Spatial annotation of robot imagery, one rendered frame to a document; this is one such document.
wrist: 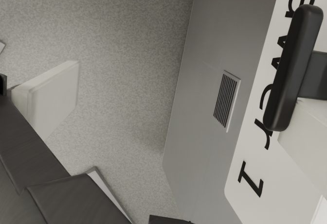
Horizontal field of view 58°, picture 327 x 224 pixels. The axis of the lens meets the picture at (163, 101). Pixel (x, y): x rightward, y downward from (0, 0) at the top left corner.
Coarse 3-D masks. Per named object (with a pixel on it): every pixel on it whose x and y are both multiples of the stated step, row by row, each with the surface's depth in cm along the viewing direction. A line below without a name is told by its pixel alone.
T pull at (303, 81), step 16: (304, 16) 16; (320, 16) 16; (288, 32) 17; (304, 32) 16; (288, 48) 17; (304, 48) 16; (288, 64) 16; (304, 64) 16; (320, 64) 17; (288, 80) 17; (304, 80) 17; (320, 80) 17; (272, 96) 18; (288, 96) 17; (304, 96) 17; (320, 96) 17; (272, 112) 17; (288, 112) 17; (272, 128) 18
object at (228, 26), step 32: (224, 0) 72; (256, 0) 58; (192, 32) 94; (224, 32) 70; (256, 32) 56; (192, 64) 91; (224, 64) 69; (256, 64) 55; (192, 96) 88; (224, 96) 66; (192, 128) 85; (224, 128) 64; (192, 160) 82; (224, 160) 64; (192, 192) 80
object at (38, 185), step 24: (0, 96) 11; (0, 120) 9; (24, 120) 9; (0, 144) 8; (24, 144) 8; (0, 168) 7; (24, 168) 7; (48, 168) 7; (0, 192) 7; (24, 192) 6; (48, 192) 5; (72, 192) 6; (96, 192) 6; (0, 216) 7; (24, 216) 6; (48, 216) 5; (72, 216) 5; (96, 216) 5; (120, 216) 5
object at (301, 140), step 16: (304, 112) 16; (288, 128) 18; (304, 128) 16; (320, 128) 14; (288, 144) 17; (304, 144) 16; (320, 144) 14; (304, 160) 15; (320, 160) 14; (320, 176) 14; (320, 192) 14
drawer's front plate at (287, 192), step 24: (288, 0) 23; (288, 24) 23; (264, 48) 25; (264, 72) 25; (240, 144) 28; (264, 144) 24; (240, 168) 27; (264, 168) 24; (288, 168) 21; (240, 192) 27; (264, 192) 23; (288, 192) 21; (312, 192) 19; (240, 216) 26; (264, 216) 23; (288, 216) 20; (312, 216) 18
